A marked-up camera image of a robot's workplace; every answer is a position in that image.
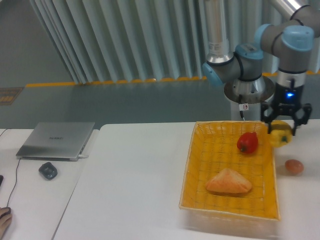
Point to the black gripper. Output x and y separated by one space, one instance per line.
286 102

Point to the yellow bell pepper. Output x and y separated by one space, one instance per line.
281 134

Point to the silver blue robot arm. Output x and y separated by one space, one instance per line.
291 42

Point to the red bell pepper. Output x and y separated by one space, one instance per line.
248 142

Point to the person's hand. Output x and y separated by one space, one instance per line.
5 220

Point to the brown egg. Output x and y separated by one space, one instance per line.
294 166

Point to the triangular bread slice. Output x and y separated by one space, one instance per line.
228 181

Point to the white laptop charger plug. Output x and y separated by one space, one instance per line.
82 156

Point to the silver closed laptop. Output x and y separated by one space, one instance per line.
58 141

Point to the black computer mouse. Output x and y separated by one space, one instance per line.
8 210

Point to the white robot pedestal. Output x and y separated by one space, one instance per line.
245 111

